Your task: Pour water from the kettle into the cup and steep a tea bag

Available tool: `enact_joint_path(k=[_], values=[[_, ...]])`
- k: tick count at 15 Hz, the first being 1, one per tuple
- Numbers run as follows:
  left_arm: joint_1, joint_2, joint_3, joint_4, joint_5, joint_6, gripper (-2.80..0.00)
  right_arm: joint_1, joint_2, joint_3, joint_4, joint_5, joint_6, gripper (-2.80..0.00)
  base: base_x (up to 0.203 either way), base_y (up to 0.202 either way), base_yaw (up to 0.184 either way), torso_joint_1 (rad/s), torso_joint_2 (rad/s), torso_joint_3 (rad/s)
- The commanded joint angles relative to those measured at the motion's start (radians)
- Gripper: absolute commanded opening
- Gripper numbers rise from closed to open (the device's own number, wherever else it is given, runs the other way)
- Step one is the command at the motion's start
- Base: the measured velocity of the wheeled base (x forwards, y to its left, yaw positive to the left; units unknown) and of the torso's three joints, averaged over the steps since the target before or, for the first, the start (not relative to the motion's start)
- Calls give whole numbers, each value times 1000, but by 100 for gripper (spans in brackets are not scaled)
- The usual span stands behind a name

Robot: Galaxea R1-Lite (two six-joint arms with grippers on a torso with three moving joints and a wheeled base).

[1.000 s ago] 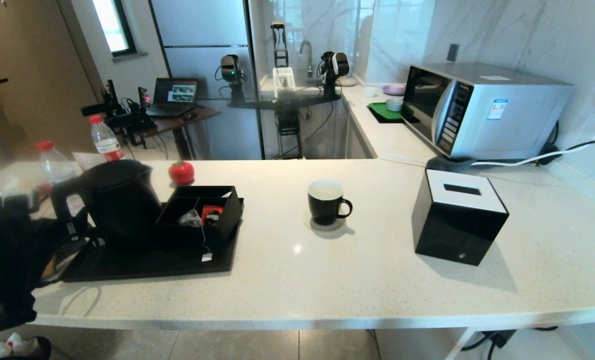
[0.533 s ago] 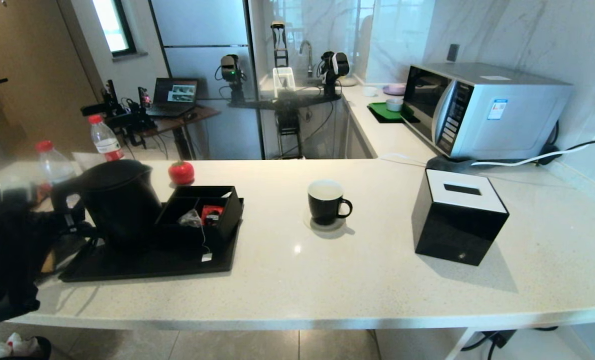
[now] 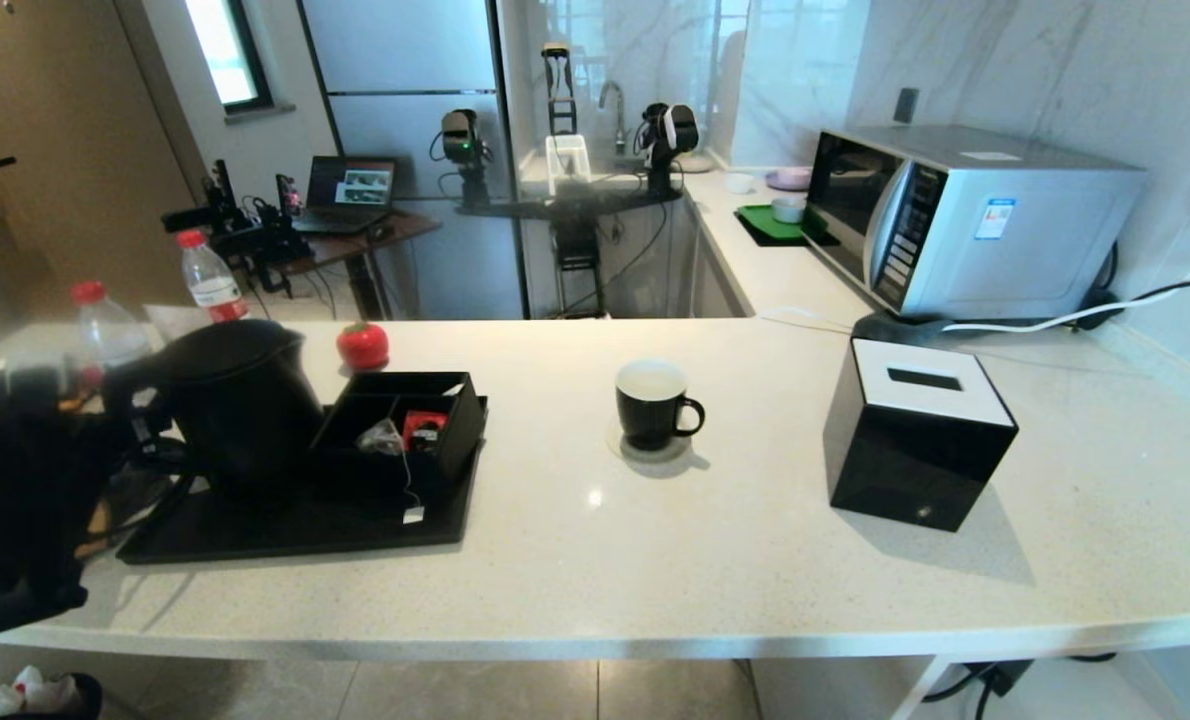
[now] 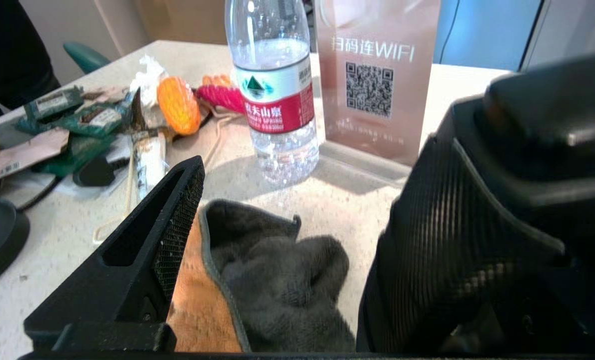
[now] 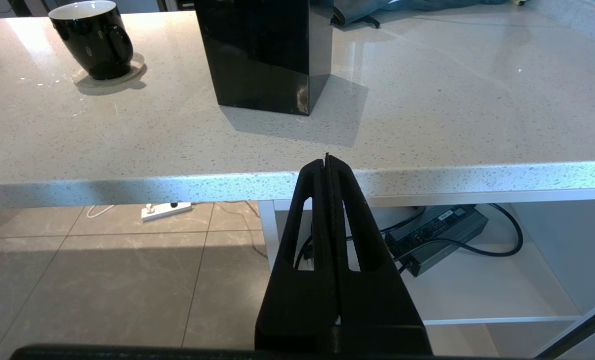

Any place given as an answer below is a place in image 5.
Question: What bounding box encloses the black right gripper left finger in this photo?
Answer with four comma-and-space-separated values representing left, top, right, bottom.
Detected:
254, 157, 339, 353

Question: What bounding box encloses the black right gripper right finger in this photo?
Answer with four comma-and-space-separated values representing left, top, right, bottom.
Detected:
326, 154, 434, 357

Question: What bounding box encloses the black power supply brick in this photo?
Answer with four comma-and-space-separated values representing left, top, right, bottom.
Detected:
385, 205, 489, 278

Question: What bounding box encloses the white power strip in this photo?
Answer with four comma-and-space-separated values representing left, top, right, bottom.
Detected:
141, 201, 193, 222

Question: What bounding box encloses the black tissue box white lid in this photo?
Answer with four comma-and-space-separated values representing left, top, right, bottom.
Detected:
193, 0, 334, 117

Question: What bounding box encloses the round translucent coaster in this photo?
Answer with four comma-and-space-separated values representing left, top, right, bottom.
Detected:
72, 52, 148, 90

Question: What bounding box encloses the dark mat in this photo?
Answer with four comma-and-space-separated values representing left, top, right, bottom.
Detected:
331, 0, 523, 29

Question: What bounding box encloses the black mug white inside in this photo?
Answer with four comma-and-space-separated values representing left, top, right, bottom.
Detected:
48, 0, 134, 82

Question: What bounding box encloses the thick black charger cable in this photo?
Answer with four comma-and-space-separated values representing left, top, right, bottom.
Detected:
297, 202, 524, 275

